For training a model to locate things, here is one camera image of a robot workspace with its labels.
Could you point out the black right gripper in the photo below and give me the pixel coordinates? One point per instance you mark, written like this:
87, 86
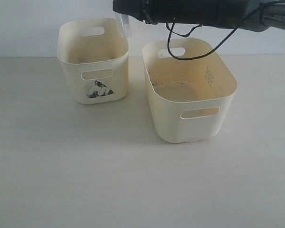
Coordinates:
204, 12

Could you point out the plain cream plastic bin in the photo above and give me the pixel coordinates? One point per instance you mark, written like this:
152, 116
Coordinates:
189, 89

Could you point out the orange-capped clear tube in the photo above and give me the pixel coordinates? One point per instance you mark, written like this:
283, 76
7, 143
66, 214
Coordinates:
123, 24

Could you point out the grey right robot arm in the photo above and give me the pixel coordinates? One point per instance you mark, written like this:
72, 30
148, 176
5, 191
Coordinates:
252, 15

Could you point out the cream bin with mountain sticker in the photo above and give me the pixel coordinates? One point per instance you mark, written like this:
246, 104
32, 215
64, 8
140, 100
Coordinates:
93, 54

